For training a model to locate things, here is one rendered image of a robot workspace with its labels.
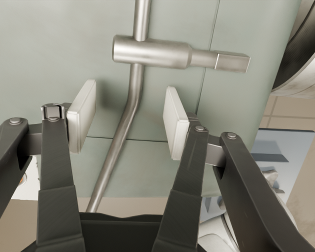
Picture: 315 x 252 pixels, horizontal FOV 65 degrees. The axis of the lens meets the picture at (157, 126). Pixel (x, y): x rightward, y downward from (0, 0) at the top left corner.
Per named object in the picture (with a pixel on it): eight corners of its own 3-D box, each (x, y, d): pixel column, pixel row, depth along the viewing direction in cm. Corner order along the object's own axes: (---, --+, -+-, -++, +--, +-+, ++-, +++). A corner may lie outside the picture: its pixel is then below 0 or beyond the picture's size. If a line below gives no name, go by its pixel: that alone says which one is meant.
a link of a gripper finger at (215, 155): (192, 145, 14) (242, 148, 15) (179, 110, 19) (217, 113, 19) (188, 167, 15) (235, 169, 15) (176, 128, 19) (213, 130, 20)
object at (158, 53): (244, 48, 22) (114, 32, 21) (254, 53, 20) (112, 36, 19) (238, 72, 23) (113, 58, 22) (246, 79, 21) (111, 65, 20)
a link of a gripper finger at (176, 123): (178, 120, 15) (190, 121, 15) (166, 85, 21) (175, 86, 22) (171, 160, 17) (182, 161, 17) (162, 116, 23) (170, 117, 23)
